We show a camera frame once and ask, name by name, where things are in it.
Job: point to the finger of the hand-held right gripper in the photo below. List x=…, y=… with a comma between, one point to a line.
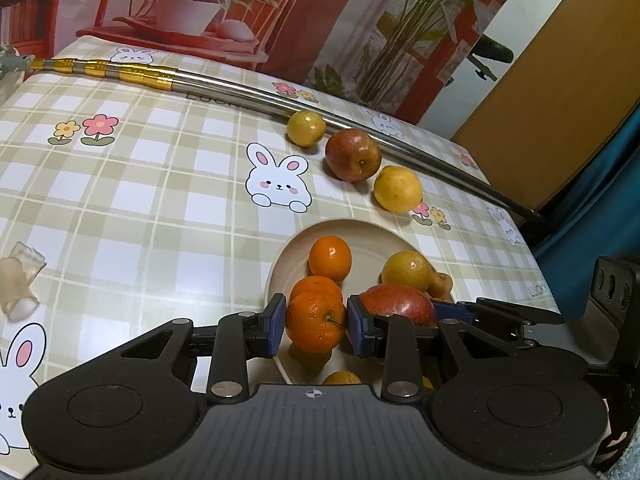
x=500, y=310

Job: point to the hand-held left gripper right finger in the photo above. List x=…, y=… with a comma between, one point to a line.
x=356, y=327

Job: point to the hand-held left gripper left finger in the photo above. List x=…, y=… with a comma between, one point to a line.
x=276, y=325

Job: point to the orange mandarin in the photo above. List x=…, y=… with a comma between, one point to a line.
x=330, y=257
x=312, y=286
x=315, y=322
x=341, y=378

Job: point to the large red apple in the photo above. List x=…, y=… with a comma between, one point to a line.
x=400, y=302

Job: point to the small brown fruit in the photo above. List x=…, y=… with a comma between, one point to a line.
x=441, y=285

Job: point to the small yellow fruit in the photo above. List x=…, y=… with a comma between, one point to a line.
x=306, y=128
x=405, y=270

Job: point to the beige plate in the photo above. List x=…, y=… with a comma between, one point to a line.
x=370, y=240

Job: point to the blue cloth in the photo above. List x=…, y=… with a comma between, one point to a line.
x=595, y=185

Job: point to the yellow lemon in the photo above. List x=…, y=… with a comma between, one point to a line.
x=397, y=187

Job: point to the red-green apple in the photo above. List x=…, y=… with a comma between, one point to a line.
x=352, y=155

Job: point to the checked rabbit print tablecloth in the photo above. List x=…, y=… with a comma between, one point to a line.
x=150, y=185

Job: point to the yellow-brown board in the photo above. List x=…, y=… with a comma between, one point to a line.
x=550, y=85

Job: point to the telescopic metal rod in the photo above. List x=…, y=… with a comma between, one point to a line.
x=225, y=87

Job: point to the translucent plastic holder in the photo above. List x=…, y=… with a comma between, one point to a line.
x=17, y=280

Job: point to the printed backdrop cloth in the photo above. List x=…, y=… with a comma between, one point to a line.
x=310, y=10

